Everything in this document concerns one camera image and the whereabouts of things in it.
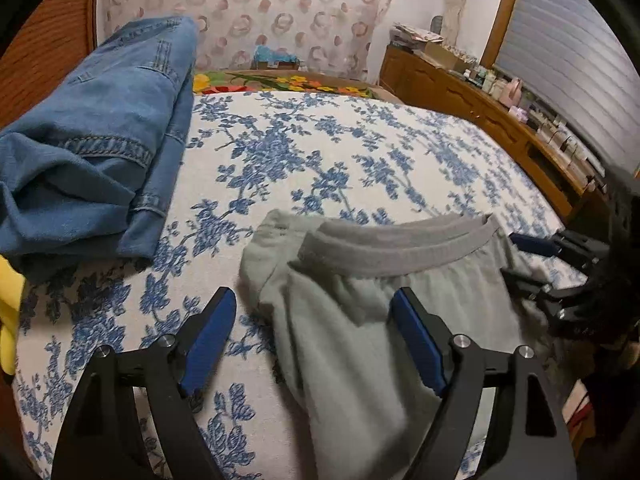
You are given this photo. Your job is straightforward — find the grey-green sweat pants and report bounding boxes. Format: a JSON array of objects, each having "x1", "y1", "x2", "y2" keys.
[{"x1": 240, "y1": 210, "x2": 572, "y2": 479}]

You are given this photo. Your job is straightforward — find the long wooden sideboard cabinet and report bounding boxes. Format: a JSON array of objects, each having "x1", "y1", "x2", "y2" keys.
[{"x1": 378, "y1": 44, "x2": 608, "y2": 226}]

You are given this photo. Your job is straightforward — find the pink bottle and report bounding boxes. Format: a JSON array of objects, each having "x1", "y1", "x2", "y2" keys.
[{"x1": 498, "y1": 78, "x2": 523, "y2": 108}]

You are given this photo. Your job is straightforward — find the yellow cloth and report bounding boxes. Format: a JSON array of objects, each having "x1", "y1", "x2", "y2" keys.
[{"x1": 0, "y1": 257, "x2": 25, "y2": 376}]

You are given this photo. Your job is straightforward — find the grey roller window shutter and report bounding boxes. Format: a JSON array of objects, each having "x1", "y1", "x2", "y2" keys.
[{"x1": 496, "y1": 0, "x2": 639, "y2": 174}]

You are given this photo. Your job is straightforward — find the cardboard box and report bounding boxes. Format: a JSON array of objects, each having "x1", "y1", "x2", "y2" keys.
[{"x1": 423, "y1": 42, "x2": 470, "y2": 74}]

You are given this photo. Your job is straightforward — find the folded blue denim jeans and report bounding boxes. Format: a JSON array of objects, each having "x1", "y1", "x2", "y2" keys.
[{"x1": 1, "y1": 15, "x2": 198, "y2": 283}]

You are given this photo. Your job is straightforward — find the stack of papers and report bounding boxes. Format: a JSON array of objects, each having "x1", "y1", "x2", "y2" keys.
[{"x1": 390, "y1": 22, "x2": 444, "y2": 51}]

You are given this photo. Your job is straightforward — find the colourful flower patterned blanket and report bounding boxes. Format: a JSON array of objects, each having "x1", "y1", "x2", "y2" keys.
[{"x1": 193, "y1": 70, "x2": 402, "y2": 104}]

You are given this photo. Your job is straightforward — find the blue floral white bedspread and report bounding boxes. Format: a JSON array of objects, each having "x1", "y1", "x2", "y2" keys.
[{"x1": 12, "y1": 92, "x2": 561, "y2": 478}]

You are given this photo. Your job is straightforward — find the blue item on bed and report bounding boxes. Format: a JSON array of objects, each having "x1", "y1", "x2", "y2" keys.
[{"x1": 250, "y1": 44, "x2": 299, "y2": 70}]

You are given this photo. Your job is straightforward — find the wooden slatted door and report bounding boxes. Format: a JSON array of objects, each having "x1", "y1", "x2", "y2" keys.
[{"x1": 1, "y1": 0, "x2": 98, "y2": 127}]

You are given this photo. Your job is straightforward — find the pink ring patterned curtain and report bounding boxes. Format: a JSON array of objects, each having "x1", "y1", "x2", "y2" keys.
[{"x1": 99, "y1": 0, "x2": 392, "y2": 79}]

